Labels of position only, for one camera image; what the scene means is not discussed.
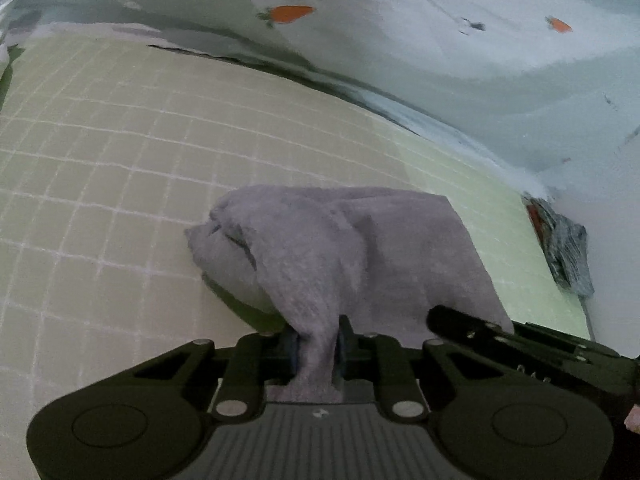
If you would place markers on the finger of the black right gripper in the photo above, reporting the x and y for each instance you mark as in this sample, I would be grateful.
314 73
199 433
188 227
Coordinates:
467 332

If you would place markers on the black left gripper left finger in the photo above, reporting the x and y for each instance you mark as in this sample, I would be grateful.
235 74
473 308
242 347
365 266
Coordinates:
155 419

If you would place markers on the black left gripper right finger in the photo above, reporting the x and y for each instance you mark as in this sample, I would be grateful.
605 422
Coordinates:
486 420

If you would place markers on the grey sweatpants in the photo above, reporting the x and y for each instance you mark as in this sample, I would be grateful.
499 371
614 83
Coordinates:
379 256

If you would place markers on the dark patterned cloth item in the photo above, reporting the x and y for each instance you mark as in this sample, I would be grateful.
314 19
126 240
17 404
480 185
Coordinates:
564 244

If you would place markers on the green checkered bed sheet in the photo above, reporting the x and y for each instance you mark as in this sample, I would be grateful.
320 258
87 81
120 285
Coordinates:
111 148

